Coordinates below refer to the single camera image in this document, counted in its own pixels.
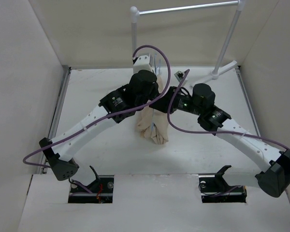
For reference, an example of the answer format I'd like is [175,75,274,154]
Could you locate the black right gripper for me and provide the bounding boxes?
[149,87,203,116]

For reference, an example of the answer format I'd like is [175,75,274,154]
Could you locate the light blue wire hanger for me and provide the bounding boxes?
[150,53,161,131]

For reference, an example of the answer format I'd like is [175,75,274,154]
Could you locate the beige trousers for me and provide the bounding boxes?
[134,74,170,145]

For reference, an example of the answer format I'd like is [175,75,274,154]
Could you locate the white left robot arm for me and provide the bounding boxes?
[39,70,159,181]

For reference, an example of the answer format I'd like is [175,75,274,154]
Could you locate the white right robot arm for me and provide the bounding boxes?
[150,83,290,198]

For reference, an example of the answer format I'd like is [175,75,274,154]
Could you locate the white clothes rack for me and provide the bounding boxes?
[130,0,247,89]

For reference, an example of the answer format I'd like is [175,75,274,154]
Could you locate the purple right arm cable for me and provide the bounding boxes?
[166,69,290,170]

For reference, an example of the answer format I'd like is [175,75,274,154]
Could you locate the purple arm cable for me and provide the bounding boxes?
[166,69,290,170]
[23,44,171,195]

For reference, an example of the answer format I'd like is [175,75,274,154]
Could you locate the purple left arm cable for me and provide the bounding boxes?
[23,44,171,195]

